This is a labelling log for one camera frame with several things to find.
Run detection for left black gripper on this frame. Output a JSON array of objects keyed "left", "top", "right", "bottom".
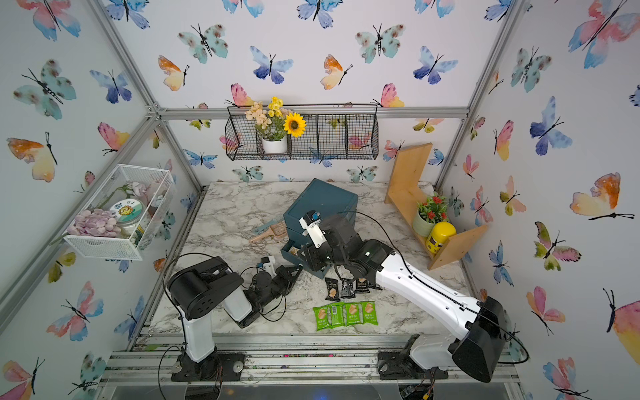
[{"left": 256, "top": 265, "right": 302, "bottom": 313}]

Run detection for teal bottom drawer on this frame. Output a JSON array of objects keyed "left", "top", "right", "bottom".
[{"left": 281, "top": 240, "right": 330, "bottom": 279}]

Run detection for green cookie packet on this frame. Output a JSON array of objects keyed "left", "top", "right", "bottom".
[
  {"left": 328, "top": 303, "right": 346, "bottom": 328},
  {"left": 313, "top": 306, "right": 332, "bottom": 331},
  {"left": 343, "top": 303, "right": 363, "bottom": 326},
  {"left": 360, "top": 302, "right": 378, "bottom": 326}
]

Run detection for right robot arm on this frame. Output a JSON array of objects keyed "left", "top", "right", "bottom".
[{"left": 299, "top": 210, "right": 509, "bottom": 383}]

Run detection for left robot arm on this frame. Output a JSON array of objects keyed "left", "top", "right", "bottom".
[{"left": 166, "top": 257, "right": 303, "bottom": 363}]

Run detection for teal drawer cabinet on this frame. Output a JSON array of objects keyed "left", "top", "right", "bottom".
[{"left": 283, "top": 178, "right": 358, "bottom": 248}]

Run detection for small wooden dustpan brush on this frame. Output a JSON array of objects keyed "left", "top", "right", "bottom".
[{"left": 249, "top": 218, "right": 288, "bottom": 243}]

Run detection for yellow canister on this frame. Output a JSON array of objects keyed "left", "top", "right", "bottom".
[{"left": 425, "top": 221, "right": 457, "bottom": 255}]

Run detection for green pot red flowers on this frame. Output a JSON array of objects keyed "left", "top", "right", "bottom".
[{"left": 412, "top": 193, "right": 448, "bottom": 237}]

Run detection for wooden zigzag shelf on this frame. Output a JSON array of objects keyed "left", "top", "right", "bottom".
[{"left": 384, "top": 143, "right": 488, "bottom": 270}]

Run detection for white flower pot with sunflower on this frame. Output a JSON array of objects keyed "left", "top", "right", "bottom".
[{"left": 244, "top": 97, "right": 308, "bottom": 155}]

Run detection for round green tin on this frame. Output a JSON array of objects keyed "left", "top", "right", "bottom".
[{"left": 109, "top": 198, "right": 144, "bottom": 225}]

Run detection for pink artificial flowers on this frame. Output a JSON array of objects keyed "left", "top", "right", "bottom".
[{"left": 67, "top": 208, "right": 122, "bottom": 238}]

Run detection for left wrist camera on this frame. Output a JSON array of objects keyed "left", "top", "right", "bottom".
[{"left": 259, "top": 256, "right": 276, "bottom": 278}]

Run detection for black wire wall basket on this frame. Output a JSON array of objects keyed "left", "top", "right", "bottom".
[{"left": 221, "top": 103, "right": 379, "bottom": 163}]

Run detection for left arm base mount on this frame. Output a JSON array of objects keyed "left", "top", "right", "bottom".
[{"left": 171, "top": 351, "right": 246, "bottom": 383}]

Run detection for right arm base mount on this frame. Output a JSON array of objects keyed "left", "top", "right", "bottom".
[{"left": 377, "top": 349, "right": 448, "bottom": 381}]

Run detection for white mesh wall basket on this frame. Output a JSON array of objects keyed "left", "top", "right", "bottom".
[{"left": 63, "top": 164, "right": 176, "bottom": 261}]

